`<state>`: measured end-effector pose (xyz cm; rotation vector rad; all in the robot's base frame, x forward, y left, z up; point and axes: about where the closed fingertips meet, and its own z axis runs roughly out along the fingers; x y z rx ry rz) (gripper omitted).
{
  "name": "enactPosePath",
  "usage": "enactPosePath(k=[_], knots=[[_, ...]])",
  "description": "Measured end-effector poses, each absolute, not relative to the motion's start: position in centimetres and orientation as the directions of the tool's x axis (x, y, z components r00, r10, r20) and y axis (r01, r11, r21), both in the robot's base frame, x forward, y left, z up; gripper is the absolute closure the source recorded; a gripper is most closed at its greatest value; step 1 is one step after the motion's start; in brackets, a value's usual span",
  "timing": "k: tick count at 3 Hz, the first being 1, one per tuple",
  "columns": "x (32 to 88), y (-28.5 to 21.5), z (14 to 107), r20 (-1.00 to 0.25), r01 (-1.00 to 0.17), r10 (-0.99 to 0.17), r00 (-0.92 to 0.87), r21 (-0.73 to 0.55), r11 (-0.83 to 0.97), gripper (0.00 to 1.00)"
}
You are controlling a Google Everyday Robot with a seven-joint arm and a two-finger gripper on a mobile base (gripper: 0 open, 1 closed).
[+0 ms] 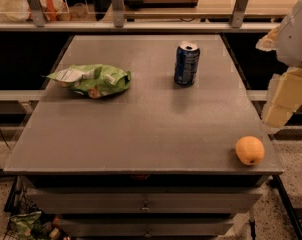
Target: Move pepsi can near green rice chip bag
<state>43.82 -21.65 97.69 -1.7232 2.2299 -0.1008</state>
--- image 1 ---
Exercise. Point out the grey drawer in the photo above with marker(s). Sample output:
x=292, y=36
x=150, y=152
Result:
x=146, y=227
x=76, y=201

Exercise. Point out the orange fruit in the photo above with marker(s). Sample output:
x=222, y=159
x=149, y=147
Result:
x=250, y=150

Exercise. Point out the upper grey drawer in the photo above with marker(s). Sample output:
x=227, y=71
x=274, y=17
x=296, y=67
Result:
x=76, y=201

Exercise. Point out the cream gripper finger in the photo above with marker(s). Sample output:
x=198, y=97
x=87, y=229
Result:
x=284, y=97
x=269, y=41

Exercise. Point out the wire basket with snacks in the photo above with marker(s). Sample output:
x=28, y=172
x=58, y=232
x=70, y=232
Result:
x=18, y=203

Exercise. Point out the white orange bag on shelf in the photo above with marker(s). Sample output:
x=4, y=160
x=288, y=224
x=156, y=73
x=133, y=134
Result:
x=19, y=10

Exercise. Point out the green rice chip bag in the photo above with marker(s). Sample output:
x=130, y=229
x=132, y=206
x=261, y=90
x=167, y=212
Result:
x=94, y=80

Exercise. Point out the blue pepsi can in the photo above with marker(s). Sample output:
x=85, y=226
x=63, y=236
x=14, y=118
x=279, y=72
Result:
x=186, y=65

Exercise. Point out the grey drawer cabinet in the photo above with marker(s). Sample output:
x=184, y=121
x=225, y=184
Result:
x=156, y=161

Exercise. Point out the lower grey drawer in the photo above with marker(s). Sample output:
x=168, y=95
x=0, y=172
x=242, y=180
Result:
x=146, y=227

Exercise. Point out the metal shelf rail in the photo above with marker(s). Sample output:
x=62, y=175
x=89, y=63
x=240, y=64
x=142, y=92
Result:
x=137, y=27

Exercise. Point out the green snack bag in basket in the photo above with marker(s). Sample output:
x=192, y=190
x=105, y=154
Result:
x=28, y=226

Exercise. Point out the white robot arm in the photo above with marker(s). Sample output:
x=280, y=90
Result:
x=289, y=44

